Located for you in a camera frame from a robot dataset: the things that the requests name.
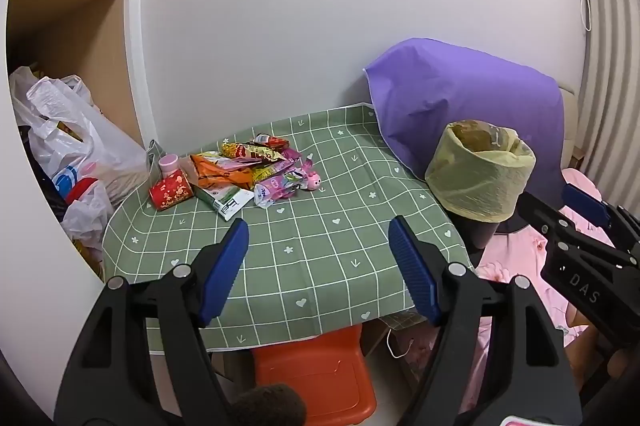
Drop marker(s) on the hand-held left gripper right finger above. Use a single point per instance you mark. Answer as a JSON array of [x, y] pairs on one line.
[[412, 271]]

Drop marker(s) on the green white carton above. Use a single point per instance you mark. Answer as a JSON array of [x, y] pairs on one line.
[[227, 201]]

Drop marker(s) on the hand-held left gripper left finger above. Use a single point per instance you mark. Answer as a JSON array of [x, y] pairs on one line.
[[225, 276]]

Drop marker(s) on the person's right forearm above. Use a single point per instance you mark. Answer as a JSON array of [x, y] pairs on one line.
[[582, 346]]

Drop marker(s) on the red paper cup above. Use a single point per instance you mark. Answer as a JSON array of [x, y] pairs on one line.
[[170, 192]]

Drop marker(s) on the large white plastic bag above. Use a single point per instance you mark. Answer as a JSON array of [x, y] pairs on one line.
[[110, 145]]

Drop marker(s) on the grey curtain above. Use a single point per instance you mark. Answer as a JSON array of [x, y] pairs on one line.
[[610, 55]]

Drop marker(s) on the pink cup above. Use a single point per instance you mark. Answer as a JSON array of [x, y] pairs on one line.
[[169, 164]]

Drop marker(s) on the small white plastic bag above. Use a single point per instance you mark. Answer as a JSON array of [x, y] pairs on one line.
[[87, 216]]

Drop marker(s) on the yellow red snack wrapper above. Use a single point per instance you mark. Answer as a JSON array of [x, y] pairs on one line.
[[247, 150]]

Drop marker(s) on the pink toy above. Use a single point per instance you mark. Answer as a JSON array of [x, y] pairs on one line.
[[312, 181]]

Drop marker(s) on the orange plastic stool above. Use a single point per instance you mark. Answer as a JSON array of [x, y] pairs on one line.
[[320, 371]]

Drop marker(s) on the bin with yellow bag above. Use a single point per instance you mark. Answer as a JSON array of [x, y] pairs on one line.
[[480, 186]]

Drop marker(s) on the purple cloth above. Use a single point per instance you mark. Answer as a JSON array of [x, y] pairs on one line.
[[450, 85]]

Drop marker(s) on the orange snack packet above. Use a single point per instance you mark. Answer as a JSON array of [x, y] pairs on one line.
[[220, 176]]

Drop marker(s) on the pink snack wrapper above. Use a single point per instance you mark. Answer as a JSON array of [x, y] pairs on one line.
[[272, 191]]

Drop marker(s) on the red brown snack wrapper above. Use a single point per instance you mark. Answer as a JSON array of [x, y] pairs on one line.
[[270, 139]]

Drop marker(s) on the green checked tablecloth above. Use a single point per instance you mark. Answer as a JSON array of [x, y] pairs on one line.
[[325, 246]]

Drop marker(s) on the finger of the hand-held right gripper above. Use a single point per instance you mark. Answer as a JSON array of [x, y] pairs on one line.
[[550, 218], [585, 201]]

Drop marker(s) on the wooden shelf unit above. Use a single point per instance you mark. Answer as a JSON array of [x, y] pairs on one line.
[[65, 20]]

